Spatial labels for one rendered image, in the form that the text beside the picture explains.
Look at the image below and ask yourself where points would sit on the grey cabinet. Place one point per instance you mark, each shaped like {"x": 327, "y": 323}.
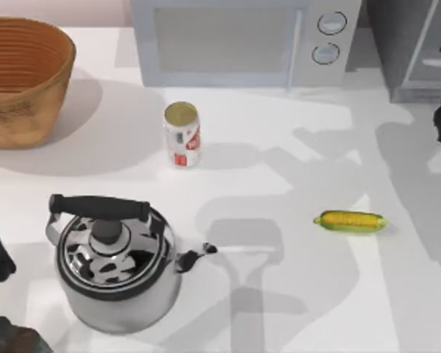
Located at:
{"x": 389, "y": 55}

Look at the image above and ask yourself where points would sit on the pale microwave oven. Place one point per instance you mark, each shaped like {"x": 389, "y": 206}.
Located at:
{"x": 220, "y": 73}

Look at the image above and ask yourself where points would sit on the yellow corn cob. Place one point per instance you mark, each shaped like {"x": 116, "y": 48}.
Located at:
{"x": 349, "y": 220}

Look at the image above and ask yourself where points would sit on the round microwave knob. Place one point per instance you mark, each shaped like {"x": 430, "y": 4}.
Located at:
{"x": 325, "y": 53}
{"x": 331, "y": 22}

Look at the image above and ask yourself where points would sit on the red and white can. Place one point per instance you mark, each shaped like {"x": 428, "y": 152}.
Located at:
{"x": 183, "y": 143}

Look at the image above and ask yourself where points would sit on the brown bottle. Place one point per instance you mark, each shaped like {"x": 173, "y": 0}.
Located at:
{"x": 11, "y": 336}

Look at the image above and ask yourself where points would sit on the woven wooden basket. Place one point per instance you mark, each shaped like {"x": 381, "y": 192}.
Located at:
{"x": 40, "y": 110}

